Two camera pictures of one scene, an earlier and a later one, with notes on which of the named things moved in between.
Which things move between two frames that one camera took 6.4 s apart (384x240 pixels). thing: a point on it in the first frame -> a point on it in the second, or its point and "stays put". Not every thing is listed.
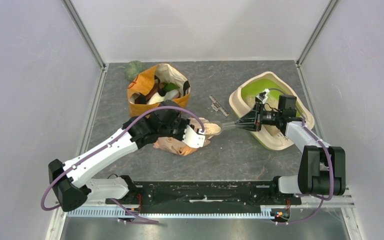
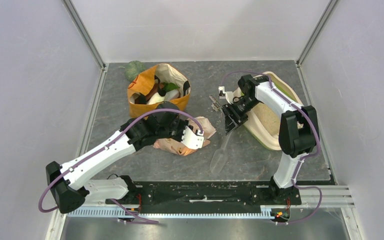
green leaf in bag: x=169 y=86 stays put
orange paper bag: x=161 y=82 stays put
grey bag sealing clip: x=217 y=106 stays put
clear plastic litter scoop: x=215 y=128 -> x=220 y=158
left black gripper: x=184 y=123 stays put
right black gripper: x=249 y=121 -> x=230 y=124
